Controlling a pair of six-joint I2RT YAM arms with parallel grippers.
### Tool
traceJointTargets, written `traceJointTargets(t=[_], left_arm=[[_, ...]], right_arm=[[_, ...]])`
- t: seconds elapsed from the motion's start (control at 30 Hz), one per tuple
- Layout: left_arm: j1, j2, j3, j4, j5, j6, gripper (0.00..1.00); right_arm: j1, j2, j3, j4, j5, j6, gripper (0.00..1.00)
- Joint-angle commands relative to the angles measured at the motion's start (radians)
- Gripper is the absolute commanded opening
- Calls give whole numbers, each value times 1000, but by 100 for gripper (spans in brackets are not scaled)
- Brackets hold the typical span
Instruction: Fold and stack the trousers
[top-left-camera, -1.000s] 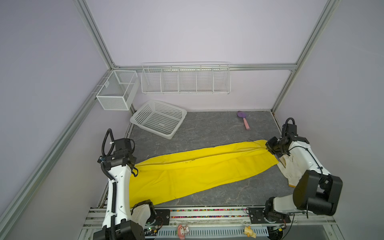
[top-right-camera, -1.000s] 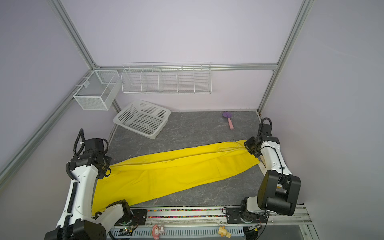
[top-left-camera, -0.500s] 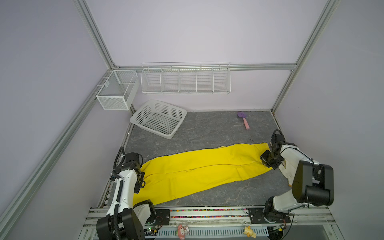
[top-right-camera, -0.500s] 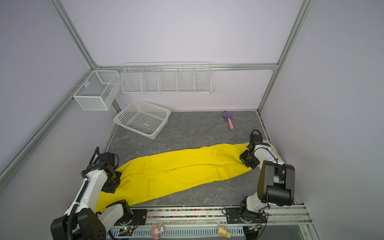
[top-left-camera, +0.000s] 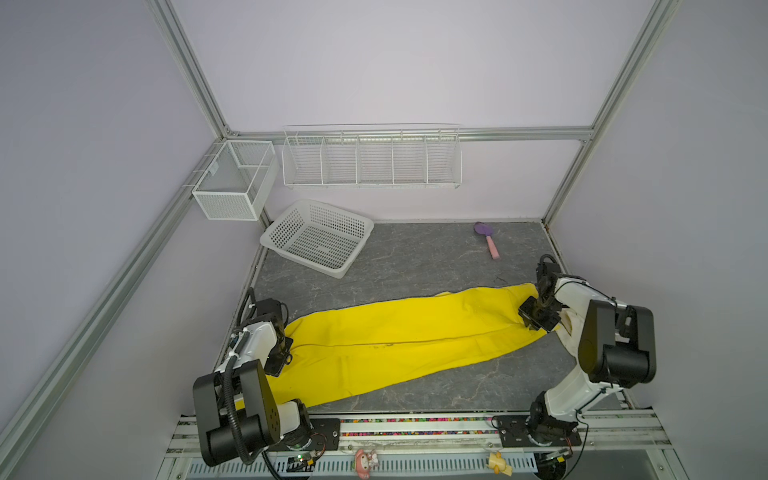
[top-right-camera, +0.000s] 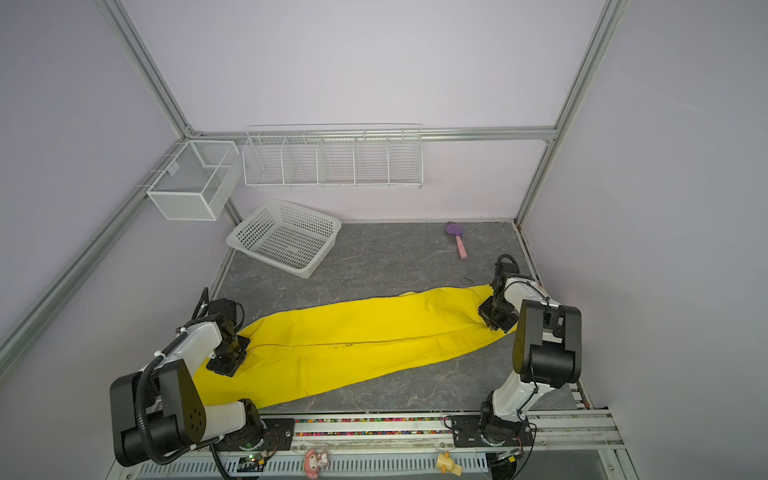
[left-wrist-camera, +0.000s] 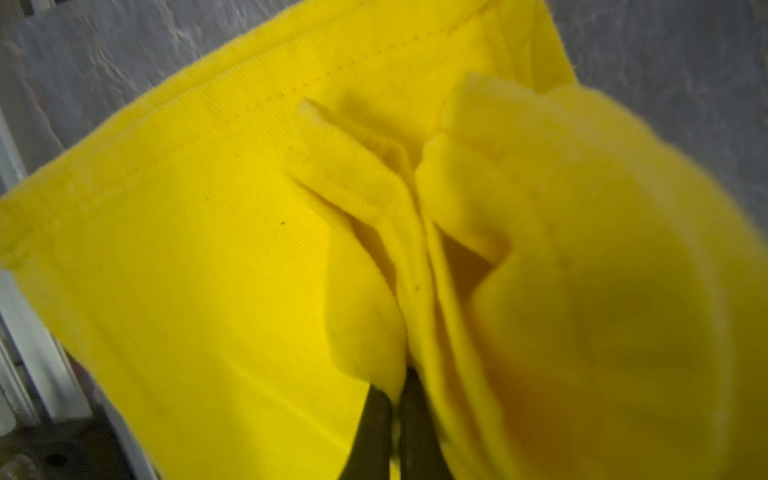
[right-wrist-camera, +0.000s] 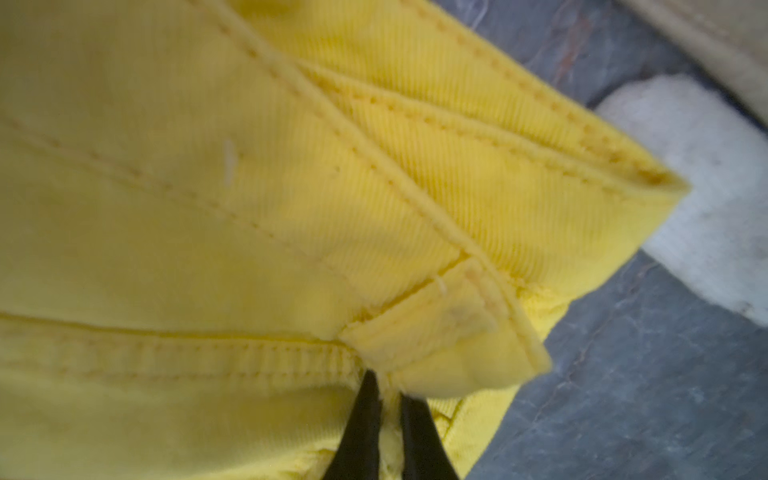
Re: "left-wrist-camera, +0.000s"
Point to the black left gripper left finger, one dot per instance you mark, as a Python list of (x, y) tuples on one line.
[(369, 457)]

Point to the yellow trousers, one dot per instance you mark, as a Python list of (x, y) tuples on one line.
[(359, 189)]

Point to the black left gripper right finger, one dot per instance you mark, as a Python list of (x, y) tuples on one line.
[(419, 449)]

